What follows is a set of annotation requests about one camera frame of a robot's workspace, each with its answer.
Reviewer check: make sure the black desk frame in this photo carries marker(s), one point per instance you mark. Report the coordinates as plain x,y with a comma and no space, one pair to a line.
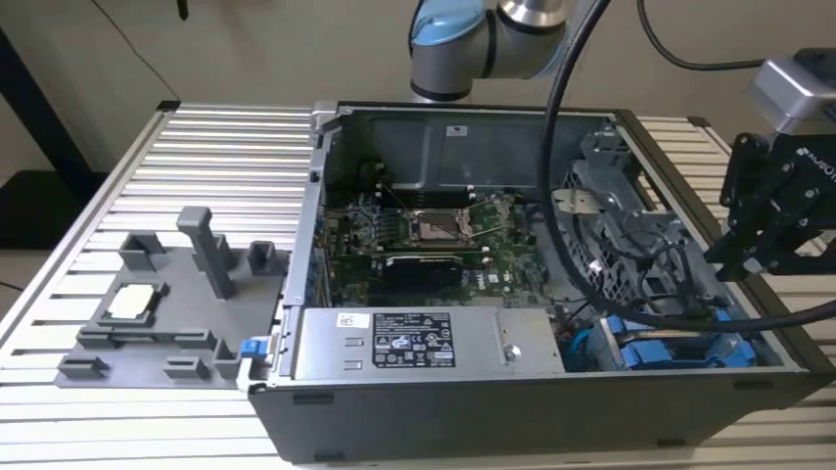
39,122

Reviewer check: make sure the black graphics card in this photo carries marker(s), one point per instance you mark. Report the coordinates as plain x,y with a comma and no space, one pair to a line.
424,267

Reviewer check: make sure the small black hanging object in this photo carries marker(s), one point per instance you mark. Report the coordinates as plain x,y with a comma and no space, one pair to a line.
183,9

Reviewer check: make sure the green motherboard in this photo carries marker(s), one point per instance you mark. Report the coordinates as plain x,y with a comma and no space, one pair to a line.
509,259

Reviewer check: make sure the blue disk bay bracket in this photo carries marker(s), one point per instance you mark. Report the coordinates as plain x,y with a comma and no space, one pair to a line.
647,356

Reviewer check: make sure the silver CPU chip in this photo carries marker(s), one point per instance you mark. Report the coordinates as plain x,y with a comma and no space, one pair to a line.
132,301

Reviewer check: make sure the silver metal bracket tab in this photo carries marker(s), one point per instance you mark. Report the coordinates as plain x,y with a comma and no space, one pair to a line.
575,201

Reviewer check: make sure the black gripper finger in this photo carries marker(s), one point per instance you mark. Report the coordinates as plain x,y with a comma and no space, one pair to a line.
784,225
744,186

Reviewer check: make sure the blue case latch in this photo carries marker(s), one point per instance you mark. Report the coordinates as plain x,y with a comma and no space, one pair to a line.
251,348

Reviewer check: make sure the silver power supply unit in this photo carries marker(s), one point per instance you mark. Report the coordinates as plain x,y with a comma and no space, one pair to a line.
327,343

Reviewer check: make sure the hard disk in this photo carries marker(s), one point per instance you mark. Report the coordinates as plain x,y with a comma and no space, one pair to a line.
617,329

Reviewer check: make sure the CPU socket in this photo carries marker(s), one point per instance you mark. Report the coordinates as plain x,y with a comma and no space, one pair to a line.
433,227

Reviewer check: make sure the grey parts rack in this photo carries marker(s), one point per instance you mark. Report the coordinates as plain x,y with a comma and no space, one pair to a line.
196,338

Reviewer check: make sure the black table corner cap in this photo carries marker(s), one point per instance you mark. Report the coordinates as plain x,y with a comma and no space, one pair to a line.
699,121
169,104

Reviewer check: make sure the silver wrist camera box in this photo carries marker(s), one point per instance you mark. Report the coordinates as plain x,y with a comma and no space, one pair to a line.
780,93

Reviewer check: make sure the perforated metal drive cage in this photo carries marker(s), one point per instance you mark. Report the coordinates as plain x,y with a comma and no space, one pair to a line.
600,235

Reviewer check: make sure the black open PC case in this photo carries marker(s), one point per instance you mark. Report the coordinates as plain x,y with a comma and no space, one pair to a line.
469,421

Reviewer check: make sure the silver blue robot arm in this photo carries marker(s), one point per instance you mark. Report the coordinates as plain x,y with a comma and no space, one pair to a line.
451,54

